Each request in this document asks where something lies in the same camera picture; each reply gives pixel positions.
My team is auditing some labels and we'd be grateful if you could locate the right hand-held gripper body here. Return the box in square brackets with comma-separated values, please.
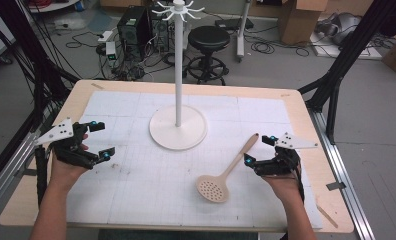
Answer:
[253, 132, 319, 177]

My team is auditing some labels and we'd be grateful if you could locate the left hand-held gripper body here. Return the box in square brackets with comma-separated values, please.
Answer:
[34, 117, 102, 170]

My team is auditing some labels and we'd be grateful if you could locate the beige slotted spoon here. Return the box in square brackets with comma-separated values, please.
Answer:
[195, 132, 260, 204]

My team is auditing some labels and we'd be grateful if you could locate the white hook rack stand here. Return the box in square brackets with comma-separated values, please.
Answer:
[148, 0, 208, 151]

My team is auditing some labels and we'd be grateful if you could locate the person's right hand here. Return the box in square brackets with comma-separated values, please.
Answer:
[261, 170, 306, 205]

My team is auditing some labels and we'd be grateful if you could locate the person's left hand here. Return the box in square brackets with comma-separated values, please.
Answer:
[48, 154, 90, 194]

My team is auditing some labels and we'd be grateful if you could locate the grey tape piece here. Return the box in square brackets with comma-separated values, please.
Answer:
[13, 168, 38, 178]
[325, 181, 348, 192]

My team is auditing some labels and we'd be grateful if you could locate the thin wooden stick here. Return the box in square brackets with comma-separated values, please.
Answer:
[315, 203, 339, 230]

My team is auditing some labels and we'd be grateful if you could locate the white grid paper mat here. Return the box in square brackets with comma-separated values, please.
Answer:
[65, 90, 324, 231]

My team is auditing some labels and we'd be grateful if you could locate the white box with green display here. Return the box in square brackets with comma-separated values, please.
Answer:
[104, 41, 118, 62]

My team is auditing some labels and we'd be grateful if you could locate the white power strip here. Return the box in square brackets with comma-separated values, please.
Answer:
[97, 30, 114, 44]

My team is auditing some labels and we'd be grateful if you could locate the white metal stand leg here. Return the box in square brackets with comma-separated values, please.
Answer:
[235, 0, 254, 64]

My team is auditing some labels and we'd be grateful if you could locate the grey-fronted computer tower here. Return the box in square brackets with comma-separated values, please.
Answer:
[148, 12, 171, 54]

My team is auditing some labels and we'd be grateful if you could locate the black round stool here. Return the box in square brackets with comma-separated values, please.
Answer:
[184, 25, 232, 87]

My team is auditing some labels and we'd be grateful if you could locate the flat black box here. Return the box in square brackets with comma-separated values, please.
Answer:
[214, 16, 255, 32]

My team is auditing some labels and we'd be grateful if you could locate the tall cardboard box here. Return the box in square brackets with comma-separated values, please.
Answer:
[277, 0, 329, 47]

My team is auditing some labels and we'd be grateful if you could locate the open cardboard box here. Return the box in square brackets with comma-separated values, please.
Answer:
[99, 0, 144, 8]

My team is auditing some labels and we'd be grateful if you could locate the round white table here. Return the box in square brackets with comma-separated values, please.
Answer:
[28, 0, 81, 14]

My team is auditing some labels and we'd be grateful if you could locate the black gripper strap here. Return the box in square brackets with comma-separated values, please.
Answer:
[34, 145, 50, 207]

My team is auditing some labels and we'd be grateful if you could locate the aluminium rail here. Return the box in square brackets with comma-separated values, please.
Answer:
[306, 107, 376, 240]
[0, 129, 43, 219]

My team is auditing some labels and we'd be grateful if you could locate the black metal frame strut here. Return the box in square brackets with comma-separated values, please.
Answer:
[298, 0, 396, 145]
[0, 0, 82, 188]

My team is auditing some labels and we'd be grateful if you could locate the black coiled floor cable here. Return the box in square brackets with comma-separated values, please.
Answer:
[250, 34, 311, 58]

